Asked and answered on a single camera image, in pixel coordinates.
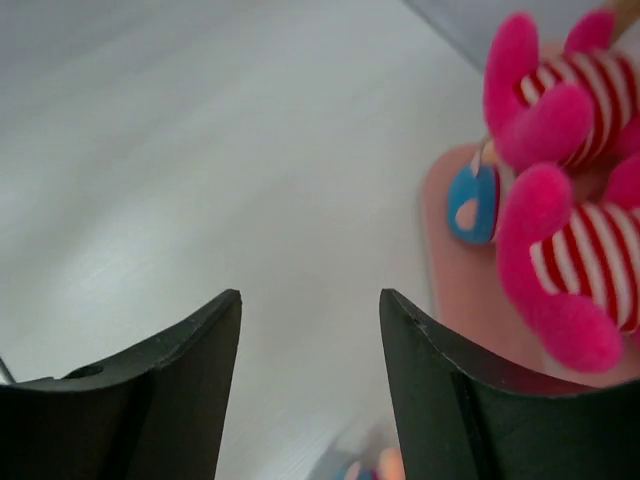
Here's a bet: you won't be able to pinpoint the pink panda plush on shelf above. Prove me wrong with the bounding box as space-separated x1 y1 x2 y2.
483 8 639 173

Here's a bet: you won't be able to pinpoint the boy doll plush right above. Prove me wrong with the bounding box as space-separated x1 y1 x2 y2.
333 447 406 480

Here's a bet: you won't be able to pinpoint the panda plush yellow glasses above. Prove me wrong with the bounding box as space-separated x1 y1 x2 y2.
496 155 639 373

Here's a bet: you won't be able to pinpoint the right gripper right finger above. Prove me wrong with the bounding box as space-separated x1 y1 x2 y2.
379 289 639 479

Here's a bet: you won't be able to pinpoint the boy doll plush on shelf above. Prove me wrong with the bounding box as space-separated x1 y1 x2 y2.
447 139 516 245

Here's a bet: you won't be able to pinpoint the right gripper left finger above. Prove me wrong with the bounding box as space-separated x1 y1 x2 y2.
1 290 242 479

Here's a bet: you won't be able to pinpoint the pink three-tier shelf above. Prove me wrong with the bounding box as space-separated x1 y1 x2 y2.
423 131 639 386

